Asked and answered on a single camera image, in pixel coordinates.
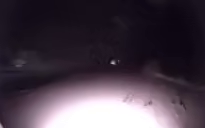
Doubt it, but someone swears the pale paved path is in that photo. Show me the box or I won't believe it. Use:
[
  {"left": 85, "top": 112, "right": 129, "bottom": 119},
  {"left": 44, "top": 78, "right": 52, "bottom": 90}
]
[{"left": 0, "top": 68, "right": 205, "bottom": 128}]

